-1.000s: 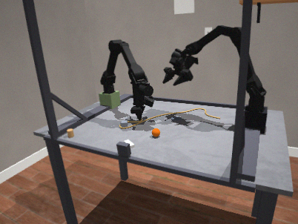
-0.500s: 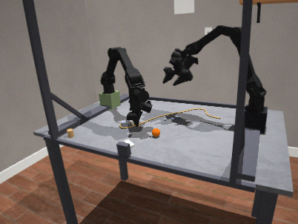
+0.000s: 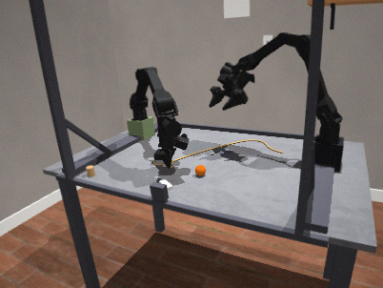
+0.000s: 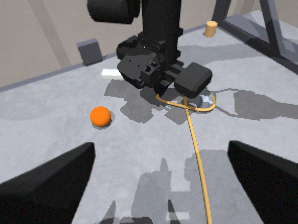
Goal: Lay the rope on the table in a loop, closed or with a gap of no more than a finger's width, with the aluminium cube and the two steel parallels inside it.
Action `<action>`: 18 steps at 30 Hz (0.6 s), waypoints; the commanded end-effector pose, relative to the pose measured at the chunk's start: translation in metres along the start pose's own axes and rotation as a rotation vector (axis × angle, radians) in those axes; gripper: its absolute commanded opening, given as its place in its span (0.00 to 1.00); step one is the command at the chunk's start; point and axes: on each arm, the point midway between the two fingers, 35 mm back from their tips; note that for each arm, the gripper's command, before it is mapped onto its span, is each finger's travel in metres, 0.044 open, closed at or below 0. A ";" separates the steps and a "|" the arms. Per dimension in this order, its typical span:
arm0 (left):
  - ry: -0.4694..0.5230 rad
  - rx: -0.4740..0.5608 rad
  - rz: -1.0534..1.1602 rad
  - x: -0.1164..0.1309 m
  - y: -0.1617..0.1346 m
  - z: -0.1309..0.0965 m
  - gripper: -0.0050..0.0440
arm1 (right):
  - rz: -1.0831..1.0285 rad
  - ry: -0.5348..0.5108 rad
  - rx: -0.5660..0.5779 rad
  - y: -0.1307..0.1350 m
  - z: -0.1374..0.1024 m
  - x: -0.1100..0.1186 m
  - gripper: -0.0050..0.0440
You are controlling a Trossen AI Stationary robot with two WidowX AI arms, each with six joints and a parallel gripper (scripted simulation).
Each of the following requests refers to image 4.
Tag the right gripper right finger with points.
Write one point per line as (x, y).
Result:
(270, 182)

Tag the tan cylinder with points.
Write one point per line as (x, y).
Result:
(210, 29)

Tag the white rectangular bar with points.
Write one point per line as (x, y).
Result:
(111, 74)

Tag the orange ball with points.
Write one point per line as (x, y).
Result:
(100, 116)

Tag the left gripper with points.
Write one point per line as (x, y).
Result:
(189, 81)

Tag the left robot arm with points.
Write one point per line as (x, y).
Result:
(142, 66)

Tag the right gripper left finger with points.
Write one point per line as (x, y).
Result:
(49, 193)

